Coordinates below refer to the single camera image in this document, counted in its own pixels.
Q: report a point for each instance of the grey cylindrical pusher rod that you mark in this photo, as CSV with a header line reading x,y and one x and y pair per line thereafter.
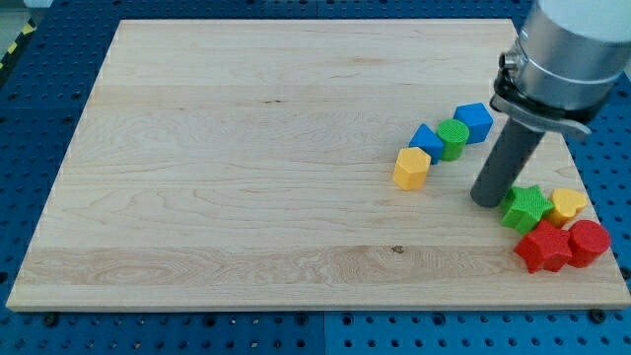
x,y
505,162

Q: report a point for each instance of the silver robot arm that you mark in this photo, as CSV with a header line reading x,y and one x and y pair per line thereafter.
x,y
557,75

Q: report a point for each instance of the blue cube block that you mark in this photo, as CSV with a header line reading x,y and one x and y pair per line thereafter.
x,y
477,119

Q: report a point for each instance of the green star block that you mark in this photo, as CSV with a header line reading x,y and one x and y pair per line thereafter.
x,y
523,208

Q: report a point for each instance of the green cylinder block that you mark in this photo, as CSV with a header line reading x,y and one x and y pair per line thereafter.
x,y
454,135

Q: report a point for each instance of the yellow heart block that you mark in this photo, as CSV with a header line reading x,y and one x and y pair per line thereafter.
x,y
567,204

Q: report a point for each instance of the blue triangle block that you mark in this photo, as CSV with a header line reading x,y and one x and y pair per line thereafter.
x,y
428,141

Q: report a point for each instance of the yellow hexagon block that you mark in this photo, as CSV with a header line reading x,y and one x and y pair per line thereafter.
x,y
411,168

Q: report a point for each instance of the red star block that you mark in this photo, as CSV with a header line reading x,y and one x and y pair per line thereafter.
x,y
544,248

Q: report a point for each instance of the red cylinder block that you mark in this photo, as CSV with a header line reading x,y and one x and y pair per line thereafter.
x,y
588,241

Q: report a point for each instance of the light wooden board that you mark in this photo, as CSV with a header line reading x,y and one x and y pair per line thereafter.
x,y
247,166

